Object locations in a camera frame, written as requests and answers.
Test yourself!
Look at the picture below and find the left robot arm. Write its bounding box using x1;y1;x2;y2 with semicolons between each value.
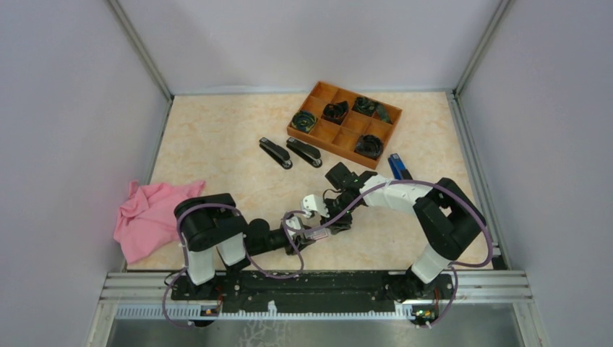
173;193;316;299

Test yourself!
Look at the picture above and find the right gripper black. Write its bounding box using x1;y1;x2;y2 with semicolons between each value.
316;194;359;234

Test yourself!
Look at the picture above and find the blue stapler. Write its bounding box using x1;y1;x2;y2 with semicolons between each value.
387;153;413;180

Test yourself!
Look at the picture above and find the black coiled item lower right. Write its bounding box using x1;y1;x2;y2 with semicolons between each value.
354;134;384;160

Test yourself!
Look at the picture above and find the black coiled item upper right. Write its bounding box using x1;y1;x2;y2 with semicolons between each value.
352;96;379;116

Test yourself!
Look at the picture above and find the dark green flat item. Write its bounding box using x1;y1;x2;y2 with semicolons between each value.
375;103;393;124

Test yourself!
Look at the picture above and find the black coiled item centre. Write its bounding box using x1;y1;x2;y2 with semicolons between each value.
322;101;349;125

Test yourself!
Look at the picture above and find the black coiled item blue-green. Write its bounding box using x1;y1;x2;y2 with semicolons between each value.
290;110;317;134

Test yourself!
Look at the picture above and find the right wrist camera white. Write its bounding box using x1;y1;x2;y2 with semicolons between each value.
301;194;330;218

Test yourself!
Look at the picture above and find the red white staple box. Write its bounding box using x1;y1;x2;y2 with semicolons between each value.
304;228;330;241

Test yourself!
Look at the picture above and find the pink cloth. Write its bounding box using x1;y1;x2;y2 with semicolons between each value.
113;180;205;264

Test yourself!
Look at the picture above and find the orange compartment tray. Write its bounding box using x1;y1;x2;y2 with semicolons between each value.
286;81;403;169

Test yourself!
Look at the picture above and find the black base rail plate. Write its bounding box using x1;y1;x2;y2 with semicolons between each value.
171;270;454;314

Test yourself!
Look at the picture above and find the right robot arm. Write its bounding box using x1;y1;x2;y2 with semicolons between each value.
321;163;486;298

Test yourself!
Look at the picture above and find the black stapler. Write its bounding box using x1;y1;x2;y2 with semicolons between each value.
259;137;293;170
286;137;322;168

